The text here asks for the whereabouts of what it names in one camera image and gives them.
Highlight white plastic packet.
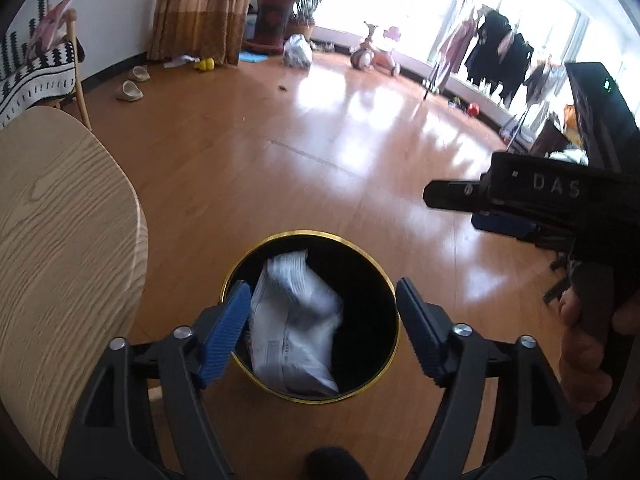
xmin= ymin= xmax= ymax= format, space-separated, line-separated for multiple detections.
xmin=248 ymin=251 xmax=345 ymax=397

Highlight pink cushion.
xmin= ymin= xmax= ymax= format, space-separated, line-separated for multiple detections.
xmin=27 ymin=0 xmax=76 ymax=57

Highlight black gold-rimmed trash bin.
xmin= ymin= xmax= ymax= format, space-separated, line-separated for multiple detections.
xmin=221 ymin=231 xmax=401 ymax=405

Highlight wooden sofa frame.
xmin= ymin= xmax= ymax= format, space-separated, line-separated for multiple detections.
xmin=50 ymin=9 xmax=93 ymax=131

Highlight dark round object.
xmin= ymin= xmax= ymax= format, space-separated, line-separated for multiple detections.
xmin=305 ymin=447 xmax=369 ymax=480

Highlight clothes rack with clothes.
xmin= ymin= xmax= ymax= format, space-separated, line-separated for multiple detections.
xmin=424 ymin=0 xmax=568 ymax=153

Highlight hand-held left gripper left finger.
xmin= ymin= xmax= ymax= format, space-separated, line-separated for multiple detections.
xmin=59 ymin=281 xmax=252 ymax=480

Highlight grey plastic bag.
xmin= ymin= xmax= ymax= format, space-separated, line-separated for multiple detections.
xmin=283 ymin=34 xmax=314 ymax=70

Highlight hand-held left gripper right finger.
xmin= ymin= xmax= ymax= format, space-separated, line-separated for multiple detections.
xmin=396 ymin=277 xmax=588 ymax=480

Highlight pink child tricycle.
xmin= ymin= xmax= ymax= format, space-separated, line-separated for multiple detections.
xmin=349 ymin=21 xmax=403 ymax=77

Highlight round wooden table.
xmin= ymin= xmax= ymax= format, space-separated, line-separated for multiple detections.
xmin=0 ymin=105 xmax=150 ymax=476

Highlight person's right hand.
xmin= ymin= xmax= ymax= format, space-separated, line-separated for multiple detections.
xmin=559 ymin=285 xmax=640 ymax=416

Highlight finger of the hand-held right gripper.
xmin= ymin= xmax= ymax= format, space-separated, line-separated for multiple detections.
xmin=422 ymin=179 xmax=493 ymax=211

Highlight brown curtain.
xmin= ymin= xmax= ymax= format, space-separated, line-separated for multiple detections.
xmin=148 ymin=0 xmax=261 ymax=67

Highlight red plant pot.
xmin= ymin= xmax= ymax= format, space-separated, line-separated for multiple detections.
xmin=252 ymin=0 xmax=297 ymax=53

